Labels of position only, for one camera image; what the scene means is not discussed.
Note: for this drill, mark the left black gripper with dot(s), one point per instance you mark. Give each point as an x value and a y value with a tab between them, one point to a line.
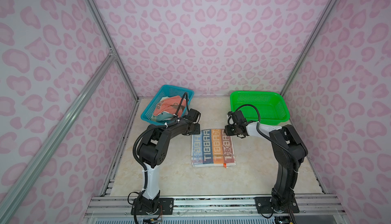
198	132

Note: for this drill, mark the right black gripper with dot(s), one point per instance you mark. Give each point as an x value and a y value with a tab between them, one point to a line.
225	131

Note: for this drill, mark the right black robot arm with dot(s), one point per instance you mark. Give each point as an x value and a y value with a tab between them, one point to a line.
288	149

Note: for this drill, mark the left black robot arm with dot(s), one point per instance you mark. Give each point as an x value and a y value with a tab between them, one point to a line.
151	148

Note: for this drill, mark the pink orange towel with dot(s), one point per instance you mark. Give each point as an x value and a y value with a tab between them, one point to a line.
169	107

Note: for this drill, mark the green plastic basket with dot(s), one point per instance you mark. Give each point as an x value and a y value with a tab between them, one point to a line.
267	107

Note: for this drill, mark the teal plastic basket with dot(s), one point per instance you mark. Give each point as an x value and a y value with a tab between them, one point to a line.
169	91

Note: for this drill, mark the left diagonal aluminium strut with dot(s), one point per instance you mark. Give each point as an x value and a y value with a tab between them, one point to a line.
29	176

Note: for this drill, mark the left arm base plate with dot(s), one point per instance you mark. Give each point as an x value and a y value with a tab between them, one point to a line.
146	206

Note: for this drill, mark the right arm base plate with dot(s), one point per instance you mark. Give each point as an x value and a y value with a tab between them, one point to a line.
271	205

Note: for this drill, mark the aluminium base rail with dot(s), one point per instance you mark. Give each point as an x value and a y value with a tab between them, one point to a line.
313	208

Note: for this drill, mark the right corner aluminium post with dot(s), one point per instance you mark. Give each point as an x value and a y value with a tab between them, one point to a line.
325	15

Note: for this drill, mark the corner aluminium post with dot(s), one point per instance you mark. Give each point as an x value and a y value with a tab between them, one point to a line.
93	8
325	15

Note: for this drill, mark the left corner aluminium post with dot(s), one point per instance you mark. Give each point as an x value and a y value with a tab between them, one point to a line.
93	8

